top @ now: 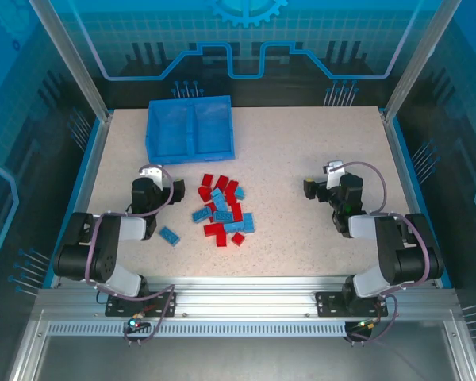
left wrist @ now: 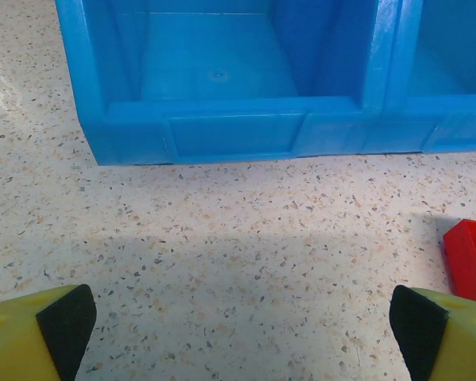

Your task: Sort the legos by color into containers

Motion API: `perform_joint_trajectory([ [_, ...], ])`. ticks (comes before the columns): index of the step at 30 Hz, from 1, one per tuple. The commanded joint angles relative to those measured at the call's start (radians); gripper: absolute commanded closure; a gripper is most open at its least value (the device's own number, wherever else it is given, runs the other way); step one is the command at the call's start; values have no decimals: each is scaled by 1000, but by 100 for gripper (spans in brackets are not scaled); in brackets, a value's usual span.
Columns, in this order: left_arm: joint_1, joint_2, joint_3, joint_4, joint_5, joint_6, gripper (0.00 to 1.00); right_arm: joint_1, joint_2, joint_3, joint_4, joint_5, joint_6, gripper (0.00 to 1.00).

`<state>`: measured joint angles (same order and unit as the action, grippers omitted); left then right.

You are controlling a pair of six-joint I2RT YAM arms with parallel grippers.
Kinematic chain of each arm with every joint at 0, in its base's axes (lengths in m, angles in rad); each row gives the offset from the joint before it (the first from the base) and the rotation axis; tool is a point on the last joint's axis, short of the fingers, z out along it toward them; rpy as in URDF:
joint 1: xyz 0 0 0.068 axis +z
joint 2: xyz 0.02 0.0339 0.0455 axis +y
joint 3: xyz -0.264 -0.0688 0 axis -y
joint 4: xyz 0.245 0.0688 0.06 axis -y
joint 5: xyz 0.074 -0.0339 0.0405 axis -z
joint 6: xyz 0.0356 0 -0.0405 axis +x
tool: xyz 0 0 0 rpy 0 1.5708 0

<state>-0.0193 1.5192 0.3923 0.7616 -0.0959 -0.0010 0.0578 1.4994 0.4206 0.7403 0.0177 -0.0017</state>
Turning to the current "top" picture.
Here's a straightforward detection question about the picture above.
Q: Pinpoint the left aluminium frame post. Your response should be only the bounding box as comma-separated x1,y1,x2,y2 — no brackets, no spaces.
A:
27,0,114,122

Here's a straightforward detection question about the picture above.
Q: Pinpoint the metal base tray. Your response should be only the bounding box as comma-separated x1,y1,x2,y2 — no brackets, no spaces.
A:
7,317,476,381

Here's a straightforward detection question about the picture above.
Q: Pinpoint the slotted grey cable duct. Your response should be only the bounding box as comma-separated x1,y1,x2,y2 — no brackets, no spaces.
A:
46,321,349,338

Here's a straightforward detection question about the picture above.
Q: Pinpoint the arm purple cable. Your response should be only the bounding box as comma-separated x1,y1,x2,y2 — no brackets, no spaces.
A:
331,160,432,347
84,164,179,347

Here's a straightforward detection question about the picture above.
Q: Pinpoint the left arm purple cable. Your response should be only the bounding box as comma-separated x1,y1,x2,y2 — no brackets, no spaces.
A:
84,164,179,347

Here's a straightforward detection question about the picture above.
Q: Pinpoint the blue two-compartment bin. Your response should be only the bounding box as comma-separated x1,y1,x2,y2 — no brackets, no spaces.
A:
145,94,237,164

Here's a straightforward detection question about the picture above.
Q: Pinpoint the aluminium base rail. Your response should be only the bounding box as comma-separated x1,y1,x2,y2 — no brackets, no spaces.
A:
33,275,463,321

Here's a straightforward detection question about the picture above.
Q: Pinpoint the aluminium frame post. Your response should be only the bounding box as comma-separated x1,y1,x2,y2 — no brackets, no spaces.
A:
382,0,463,124
27,0,114,122

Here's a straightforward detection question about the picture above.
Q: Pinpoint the left table side rail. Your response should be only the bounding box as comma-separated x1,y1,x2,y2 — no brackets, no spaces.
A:
43,109,115,290

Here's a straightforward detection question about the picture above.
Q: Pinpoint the right table side rail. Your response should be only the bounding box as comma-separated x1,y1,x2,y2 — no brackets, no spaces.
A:
380,106,454,290

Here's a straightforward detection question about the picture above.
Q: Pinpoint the right aluminium frame post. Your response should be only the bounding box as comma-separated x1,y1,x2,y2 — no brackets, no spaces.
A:
382,0,463,124

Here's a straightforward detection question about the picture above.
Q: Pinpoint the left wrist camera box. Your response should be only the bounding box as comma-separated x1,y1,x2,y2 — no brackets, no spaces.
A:
138,164,164,187

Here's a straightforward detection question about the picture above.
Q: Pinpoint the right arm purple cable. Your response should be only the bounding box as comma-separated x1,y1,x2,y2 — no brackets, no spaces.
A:
331,160,432,347

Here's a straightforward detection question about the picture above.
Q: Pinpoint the table side rail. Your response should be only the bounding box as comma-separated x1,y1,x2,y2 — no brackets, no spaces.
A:
43,109,115,290
380,106,454,290

